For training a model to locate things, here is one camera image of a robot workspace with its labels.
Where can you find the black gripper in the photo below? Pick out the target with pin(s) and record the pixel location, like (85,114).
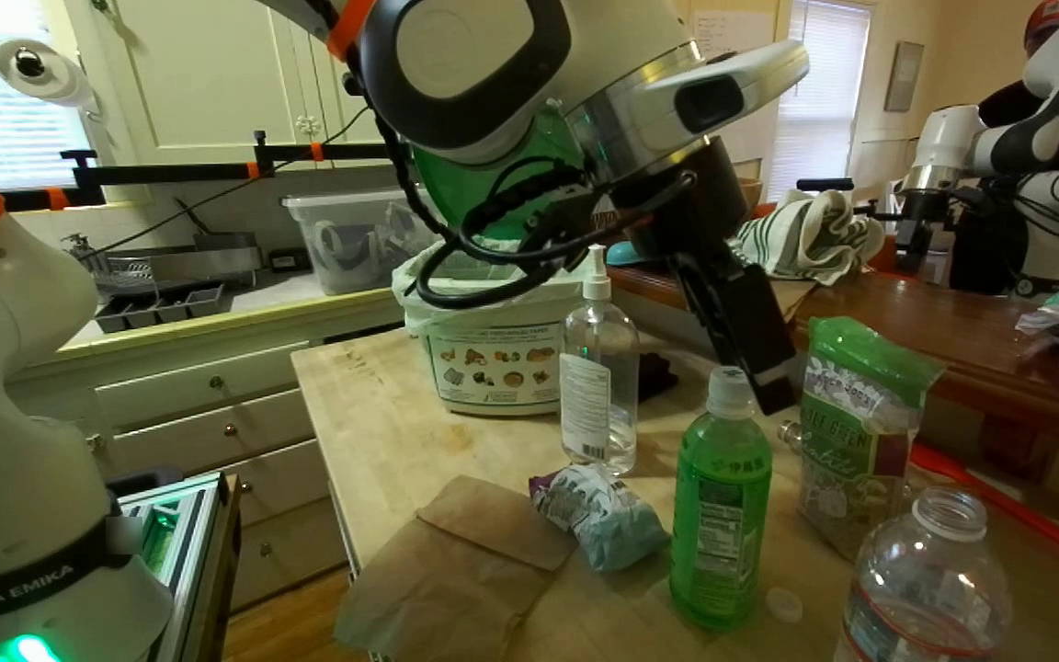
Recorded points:
(681,203)

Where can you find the white bottle cap green marks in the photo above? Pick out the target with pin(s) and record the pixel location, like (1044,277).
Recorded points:
(731,377)

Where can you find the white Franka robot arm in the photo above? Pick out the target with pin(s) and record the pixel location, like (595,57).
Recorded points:
(493,48)

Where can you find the clear bottle white label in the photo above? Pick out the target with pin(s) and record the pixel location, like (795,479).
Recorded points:
(596,390)

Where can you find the green plastic bottle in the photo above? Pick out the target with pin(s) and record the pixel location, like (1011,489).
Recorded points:
(721,515)

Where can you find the small plain white cap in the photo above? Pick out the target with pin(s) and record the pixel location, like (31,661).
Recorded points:
(785,602)

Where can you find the clear water bottle red label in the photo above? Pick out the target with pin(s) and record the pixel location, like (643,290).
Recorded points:
(920,589)

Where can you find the white towel green stripes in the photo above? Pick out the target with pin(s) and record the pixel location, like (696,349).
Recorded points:
(808,233)

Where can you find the green clear snack bag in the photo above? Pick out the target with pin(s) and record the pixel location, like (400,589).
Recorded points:
(866,417)

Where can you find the teal white snack packet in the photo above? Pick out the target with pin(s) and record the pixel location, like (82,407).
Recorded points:
(605,520)

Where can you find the dark wooden table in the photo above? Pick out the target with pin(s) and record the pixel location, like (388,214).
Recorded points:
(984,342)

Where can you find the green plastic bin lid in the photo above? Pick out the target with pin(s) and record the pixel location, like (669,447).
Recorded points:
(493,179)

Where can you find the red table edge strip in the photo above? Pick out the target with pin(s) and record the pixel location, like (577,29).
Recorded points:
(1022,515)

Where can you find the white black background robot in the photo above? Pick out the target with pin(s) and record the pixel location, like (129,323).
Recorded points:
(1033,135)

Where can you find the brown paper bag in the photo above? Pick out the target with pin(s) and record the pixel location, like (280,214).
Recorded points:
(459,575)

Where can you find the clear plastic storage container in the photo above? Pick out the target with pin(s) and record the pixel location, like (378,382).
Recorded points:
(360,240)

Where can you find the white drawer cabinet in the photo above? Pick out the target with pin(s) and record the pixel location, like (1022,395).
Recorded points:
(213,429)

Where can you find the black compartment tray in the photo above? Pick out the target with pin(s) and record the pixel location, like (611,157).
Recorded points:
(167,303)

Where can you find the black rod orange clamps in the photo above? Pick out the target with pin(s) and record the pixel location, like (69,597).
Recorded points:
(187,169)

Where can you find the white paper towel roll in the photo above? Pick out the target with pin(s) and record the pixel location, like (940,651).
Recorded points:
(39,68)

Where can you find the grey wall picture frame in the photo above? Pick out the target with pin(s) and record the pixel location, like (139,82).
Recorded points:
(902,73)

